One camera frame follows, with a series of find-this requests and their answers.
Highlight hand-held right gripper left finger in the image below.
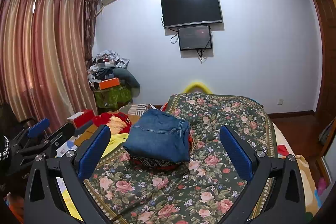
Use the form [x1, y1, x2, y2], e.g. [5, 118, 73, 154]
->
[24, 124, 124, 224]

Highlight grey bag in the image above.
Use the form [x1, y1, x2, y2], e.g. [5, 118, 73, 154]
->
[319, 119, 336, 146]

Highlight yellow garment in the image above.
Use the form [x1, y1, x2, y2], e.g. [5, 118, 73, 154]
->
[101, 132, 129, 159]

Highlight small black wall monitor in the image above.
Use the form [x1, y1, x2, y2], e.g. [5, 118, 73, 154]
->
[178, 25, 213, 51]

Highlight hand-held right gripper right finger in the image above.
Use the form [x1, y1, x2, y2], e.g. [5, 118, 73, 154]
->
[219, 125, 306, 224]

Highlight orange box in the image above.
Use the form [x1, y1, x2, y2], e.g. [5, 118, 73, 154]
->
[98, 78, 121, 90]

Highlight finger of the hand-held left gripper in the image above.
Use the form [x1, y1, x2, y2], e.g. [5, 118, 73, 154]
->
[18, 124, 80, 159]
[10, 118, 51, 151]

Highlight blue denim jeans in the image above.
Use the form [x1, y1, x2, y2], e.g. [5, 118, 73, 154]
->
[123, 109, 192, 163]

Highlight beige blanket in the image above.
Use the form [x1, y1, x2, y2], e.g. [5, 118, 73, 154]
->
[295, 154, 319, 214]

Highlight yellow ring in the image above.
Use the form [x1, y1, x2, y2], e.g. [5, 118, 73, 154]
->
[184, 80, 213, 94]

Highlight green cloth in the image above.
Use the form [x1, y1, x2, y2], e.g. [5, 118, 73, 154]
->
[94, 86, 133, 109]

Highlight black chair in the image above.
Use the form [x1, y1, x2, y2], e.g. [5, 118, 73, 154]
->
[0, 102, 36, 140]

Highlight brown cardboard box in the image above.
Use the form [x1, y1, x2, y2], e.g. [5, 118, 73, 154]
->
[76, 124, 99, 146]

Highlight black wall television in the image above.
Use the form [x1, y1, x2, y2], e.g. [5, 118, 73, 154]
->
[161, 0, 223, 29]

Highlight grey cushion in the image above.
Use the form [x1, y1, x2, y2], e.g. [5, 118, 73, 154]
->
[113, 68, 141, 88]

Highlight striped cloth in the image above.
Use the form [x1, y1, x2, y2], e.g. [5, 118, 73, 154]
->
[129, 105, 149, 117]

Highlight pink striped curtain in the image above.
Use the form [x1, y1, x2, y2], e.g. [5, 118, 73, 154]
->
[0, 0, 99, 132]

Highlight white printed bed sheet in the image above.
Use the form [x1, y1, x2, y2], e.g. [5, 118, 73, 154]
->
[272, 122, 292, 159]

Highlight pink bag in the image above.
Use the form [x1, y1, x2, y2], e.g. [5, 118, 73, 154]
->
[316, 178, 327, 195]

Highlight navy patterned garment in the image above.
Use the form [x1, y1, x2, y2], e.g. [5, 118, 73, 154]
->
[130, 153, 181, 169]

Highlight floral blanket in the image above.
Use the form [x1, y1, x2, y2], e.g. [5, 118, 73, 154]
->
[84, 93, 279, 224]

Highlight pile of clutter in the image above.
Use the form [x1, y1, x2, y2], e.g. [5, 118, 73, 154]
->
[88, 50, 130, 83]

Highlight red fluffy cloth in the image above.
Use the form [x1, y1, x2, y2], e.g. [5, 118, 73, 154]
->
[92, 112, 133, 135]

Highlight red and white box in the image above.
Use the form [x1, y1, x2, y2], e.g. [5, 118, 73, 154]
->
[67, 109, 95, 128]

